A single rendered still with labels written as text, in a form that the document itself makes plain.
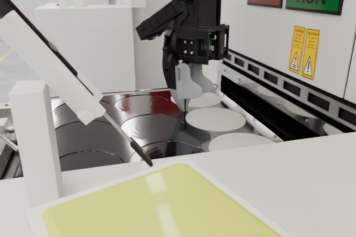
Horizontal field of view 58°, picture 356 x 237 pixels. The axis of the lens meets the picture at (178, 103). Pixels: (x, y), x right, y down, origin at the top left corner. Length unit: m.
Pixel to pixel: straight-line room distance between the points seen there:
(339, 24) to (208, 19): 0.18
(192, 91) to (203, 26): 0.11
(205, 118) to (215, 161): 0.26
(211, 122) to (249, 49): 0.20
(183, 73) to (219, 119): 0.10
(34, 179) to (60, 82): 0.07
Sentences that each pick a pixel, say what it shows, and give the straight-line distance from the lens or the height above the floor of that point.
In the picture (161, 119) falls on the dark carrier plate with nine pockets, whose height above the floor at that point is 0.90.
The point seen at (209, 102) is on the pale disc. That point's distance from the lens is 0.62.
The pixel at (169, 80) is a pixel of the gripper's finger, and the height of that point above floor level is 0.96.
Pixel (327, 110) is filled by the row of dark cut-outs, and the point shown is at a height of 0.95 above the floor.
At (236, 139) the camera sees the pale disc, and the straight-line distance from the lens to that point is 0.48.
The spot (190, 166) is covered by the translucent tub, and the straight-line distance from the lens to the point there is 0.15.
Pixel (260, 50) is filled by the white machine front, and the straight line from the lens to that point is 0.62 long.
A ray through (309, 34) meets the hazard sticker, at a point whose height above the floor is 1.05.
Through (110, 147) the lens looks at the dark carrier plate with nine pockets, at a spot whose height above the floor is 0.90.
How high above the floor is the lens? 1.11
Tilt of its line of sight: 20 degrees down
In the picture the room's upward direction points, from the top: straight up
